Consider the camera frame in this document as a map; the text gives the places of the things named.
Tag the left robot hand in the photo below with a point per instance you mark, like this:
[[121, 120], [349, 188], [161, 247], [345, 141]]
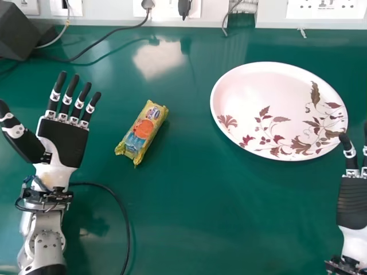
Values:
[[61, 143]]

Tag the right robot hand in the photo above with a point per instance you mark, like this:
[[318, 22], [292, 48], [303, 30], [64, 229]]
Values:
[[352, 206]]

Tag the yellow-green biscuit packet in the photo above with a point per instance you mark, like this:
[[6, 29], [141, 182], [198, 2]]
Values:
[[142, 131]]

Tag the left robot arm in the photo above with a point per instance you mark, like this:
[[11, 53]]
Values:
[[43, 243]]

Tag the plate with brown leaf pattern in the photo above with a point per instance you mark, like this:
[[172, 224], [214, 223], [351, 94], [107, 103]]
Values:
[[272, 91]]

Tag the black box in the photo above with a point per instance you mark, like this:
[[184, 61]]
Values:
[[17, 34]]

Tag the black plug adapter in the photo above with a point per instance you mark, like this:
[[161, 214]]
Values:
[[183, 7]]

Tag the white double socket panel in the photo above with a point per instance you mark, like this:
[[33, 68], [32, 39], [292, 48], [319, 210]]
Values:
[[324, 8]]

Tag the grey corrugated conduit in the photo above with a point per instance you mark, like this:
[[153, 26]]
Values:
[[241, 6]]

